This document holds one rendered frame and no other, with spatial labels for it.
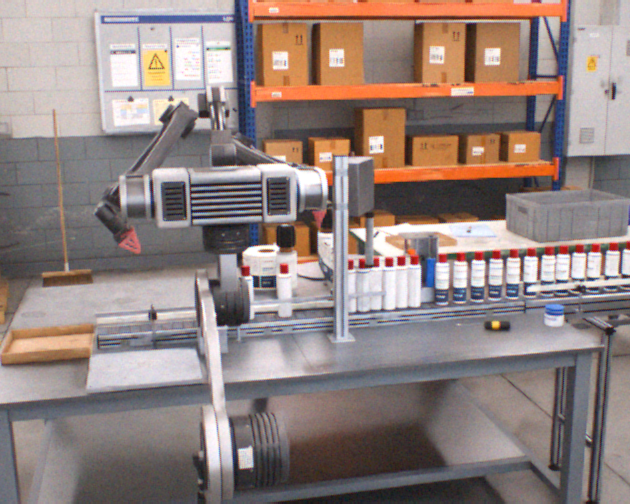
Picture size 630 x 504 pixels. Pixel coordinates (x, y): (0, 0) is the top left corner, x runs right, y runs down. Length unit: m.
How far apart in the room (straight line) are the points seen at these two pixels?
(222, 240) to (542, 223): 2.72
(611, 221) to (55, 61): 4.69
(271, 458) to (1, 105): 5.75
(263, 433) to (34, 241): 5.69
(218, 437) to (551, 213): 3.11
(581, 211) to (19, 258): 4.85
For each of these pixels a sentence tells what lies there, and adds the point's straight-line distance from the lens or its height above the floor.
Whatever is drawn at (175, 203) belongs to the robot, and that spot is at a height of 1.44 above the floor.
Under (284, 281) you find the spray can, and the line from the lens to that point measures 3.00.
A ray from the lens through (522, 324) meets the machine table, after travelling 3.19.
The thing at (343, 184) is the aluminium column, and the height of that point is 1.40.
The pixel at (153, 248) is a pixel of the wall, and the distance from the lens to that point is 7.48.
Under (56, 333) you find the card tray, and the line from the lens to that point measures 3.17.
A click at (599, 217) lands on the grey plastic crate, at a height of 0.92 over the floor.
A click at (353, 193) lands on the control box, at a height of 1.37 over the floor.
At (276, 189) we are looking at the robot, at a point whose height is 1.47.
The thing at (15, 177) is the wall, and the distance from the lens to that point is 7.43.
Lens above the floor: 1.83
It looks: 13 degrees down
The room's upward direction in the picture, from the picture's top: 1 degrees counter-clockwise
